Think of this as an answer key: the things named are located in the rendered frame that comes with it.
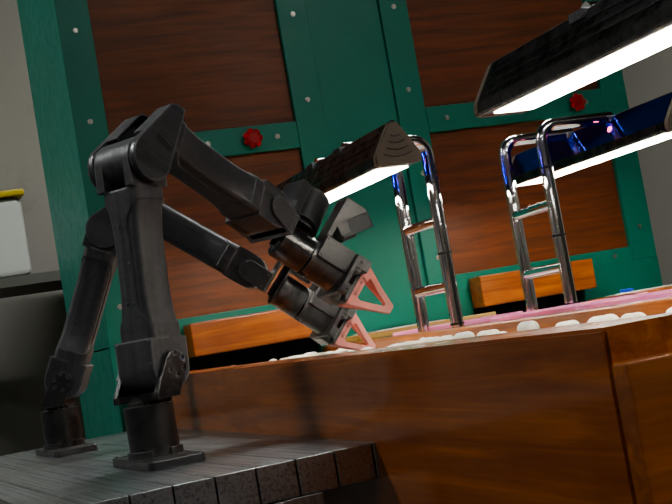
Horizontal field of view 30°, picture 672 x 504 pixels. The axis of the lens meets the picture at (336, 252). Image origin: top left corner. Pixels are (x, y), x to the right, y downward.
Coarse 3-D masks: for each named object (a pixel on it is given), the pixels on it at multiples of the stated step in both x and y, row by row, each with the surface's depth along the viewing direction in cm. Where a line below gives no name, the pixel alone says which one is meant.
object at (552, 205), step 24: (552, 120) 235; (576, 120) 236; (600, 120) 239; (504, 144) 248; (528, 144) 251; (504, 168) 248; (552, 168) 234; (552, 192) 233; (528, 216) 243; (552, 216) 233; (528, 264) 246; (552, 264) 236; (528, 288) 246
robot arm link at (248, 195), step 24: (144, 120) 168; (168, 120) 161; (144, 144) 157; (168, 144) 160; (192, 144) 166; (144, 168) 156; (168, 168) 160; (192, 168) 167; (216, 168) 170; (240, 168) 174; (216, 192) 171; (240, 192) 172; (264, 192) 176; (240, 216) 176; (264, 216) 175
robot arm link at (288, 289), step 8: (280, 272) 212; (288, 272) 210; (296, 272) 211; (280, 280) 211; (288, 280) 210; (304, 280) 211; (272, 288) 211; (280, 288) 210; (288, 288) 210; (296, 288) 210; (304, 288) 212; (272, 296) 210; (280, 296) 209; (288, 296) 210; (296, 296) 210; (304, 296) 210; (272, 304) 211; (280, 304) 210; (288, 304) 210; (296, 304) 210; (288, 312) 211; (296, 312) 211
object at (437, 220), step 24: (312, 168) 233; (432, 168) 225; (432, 192) 225; (408, 216) 239; (432, 216) 225; (408, 240) 238; (408, 264) 238; (432, 288) 230; (456, 288) 224; (456, 312) 223
